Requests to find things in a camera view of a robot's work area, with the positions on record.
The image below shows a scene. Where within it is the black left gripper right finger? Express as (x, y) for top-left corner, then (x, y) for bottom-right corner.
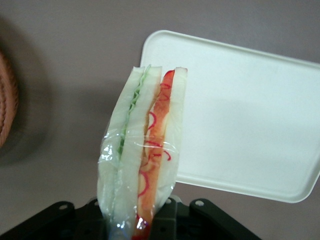
(151, 196), (261, 240)

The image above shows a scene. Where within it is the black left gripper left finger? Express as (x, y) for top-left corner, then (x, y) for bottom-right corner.
(0, 198), (110, 240)

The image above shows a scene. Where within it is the plastic-wrapped triangle sandwich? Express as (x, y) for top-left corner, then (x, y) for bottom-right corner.
(96, 64), (189, 240)

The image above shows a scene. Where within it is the white rectangular plastic tray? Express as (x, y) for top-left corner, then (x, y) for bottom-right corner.
(138, 29), (320, 205)

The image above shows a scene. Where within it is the round brown wicker basket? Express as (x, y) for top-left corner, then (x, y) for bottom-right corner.
(0, 48), (20, 149)

